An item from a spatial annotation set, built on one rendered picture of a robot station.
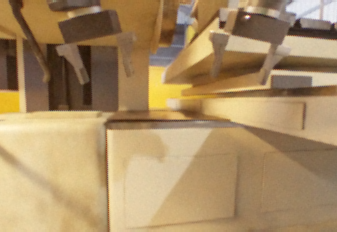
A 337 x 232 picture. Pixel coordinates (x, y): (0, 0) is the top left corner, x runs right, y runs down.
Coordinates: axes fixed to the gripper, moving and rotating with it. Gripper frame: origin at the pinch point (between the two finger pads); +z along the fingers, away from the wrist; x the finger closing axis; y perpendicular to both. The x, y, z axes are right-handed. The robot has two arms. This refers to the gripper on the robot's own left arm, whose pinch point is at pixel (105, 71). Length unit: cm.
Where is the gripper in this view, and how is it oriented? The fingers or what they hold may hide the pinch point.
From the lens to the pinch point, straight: 51.5
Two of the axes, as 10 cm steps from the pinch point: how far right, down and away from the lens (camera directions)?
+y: 1.3, -4.8, 8.7
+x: -9.8, 0.9, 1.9
